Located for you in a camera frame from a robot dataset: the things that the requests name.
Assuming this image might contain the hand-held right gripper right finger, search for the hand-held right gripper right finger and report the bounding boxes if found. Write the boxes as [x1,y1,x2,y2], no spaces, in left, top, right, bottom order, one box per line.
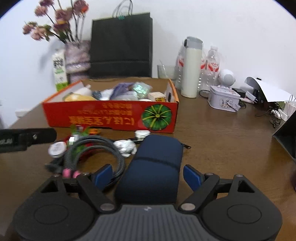
[180,164,257,213]

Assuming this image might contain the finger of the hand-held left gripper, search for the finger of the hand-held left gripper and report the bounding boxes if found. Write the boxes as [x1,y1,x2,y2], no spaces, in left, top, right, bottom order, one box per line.
[28,128,57,147]

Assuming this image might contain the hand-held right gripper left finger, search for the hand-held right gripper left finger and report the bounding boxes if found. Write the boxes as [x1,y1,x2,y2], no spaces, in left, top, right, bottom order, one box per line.
[40,164,115,213]

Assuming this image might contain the navy zip case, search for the navy zip case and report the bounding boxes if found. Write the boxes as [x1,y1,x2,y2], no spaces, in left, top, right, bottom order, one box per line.
[115,135,191,206]

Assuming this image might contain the yellow sponge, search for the yellow sponge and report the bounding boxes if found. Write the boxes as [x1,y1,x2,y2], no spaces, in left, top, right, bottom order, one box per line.
[64,92,97,102]

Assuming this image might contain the red cardboard box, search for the red cardboard box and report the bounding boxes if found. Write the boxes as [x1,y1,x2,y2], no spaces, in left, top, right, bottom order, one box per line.
[42,78,180,134]

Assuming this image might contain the yellow white power adapter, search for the yellow white power adapter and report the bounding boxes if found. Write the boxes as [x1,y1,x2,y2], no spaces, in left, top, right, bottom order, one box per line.
[149,92,166,102]

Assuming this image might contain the purple woven pouch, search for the purple woven pouch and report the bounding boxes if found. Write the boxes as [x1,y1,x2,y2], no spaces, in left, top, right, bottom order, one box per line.
[113,83,135,98]

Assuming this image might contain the iridescent plastic bag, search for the iridescent plastic bag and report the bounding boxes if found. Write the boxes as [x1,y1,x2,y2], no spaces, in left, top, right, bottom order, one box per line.
[133,82,153,100]

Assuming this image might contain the wooden desktop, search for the wooden desktop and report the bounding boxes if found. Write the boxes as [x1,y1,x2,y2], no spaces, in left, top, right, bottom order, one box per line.
[0,77,296,241]

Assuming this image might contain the small round white lid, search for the small round white lid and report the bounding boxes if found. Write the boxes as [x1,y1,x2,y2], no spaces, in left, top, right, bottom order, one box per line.
[48,141,67,157]

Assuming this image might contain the pink plug pair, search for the pink plug pair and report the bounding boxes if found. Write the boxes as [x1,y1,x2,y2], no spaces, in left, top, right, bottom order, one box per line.
[62,169,80,178]

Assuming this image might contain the green red toy plant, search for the green red toy plant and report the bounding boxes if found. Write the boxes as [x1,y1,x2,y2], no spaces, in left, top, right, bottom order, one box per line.
[65,124,102,158]

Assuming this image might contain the crumpled white tissue ball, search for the crumpled white tissue ball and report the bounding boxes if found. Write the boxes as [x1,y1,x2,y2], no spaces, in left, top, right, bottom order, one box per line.
[114,139,137,157]

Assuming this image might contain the white green milk carton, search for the white green milk carton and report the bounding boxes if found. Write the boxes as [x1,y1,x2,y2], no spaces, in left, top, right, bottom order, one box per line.
[52,49,69,92]

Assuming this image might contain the pale printed tin box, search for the pale printed tin box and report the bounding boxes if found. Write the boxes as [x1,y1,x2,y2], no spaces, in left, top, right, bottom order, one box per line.
[207,85,241,113]

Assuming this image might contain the purple textured vase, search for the purple textured vase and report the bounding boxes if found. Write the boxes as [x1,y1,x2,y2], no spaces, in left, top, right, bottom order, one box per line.
[64,40,91,84]

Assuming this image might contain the black desk device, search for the black desk device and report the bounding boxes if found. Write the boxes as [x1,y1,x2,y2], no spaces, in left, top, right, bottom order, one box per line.
[252,89,267,110]

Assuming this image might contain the round white speaker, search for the round white speaker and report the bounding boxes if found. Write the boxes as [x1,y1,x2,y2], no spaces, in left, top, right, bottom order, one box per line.
[218,69,236,89]

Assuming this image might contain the cream thermos with grey lid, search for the cream thermos with grey lid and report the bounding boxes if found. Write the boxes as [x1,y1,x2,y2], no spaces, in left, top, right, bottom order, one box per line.
[181,36,203,98]

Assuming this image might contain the clear glass cup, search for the clear glass cup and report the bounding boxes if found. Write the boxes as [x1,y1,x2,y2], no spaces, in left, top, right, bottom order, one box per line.
[157,65,177,80]

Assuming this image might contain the clear plastic water bottle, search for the clear plastic water bottle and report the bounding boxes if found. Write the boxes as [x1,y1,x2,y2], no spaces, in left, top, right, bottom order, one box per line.
[198,46,220,92]
[175,45,186,90]

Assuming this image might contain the black paper bag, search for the black paper bag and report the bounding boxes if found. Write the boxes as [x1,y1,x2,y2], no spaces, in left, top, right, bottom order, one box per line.
[89,0,153,80]

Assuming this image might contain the white paper bag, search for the white paper bag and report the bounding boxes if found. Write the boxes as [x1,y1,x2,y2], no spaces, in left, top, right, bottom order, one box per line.
[283,95,296,121]

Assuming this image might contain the dried pink flowers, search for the dried pink flowers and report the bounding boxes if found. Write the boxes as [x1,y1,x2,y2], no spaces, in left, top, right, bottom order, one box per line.
[22,0,90,43]

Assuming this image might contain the black white braided cable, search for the black white braided cable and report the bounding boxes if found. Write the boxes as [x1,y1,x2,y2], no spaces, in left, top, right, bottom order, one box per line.
[63,136,126,189]

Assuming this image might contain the tangled black cables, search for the tangled black cables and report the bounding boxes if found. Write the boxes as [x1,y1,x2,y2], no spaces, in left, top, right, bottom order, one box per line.
[255,108,287,127]

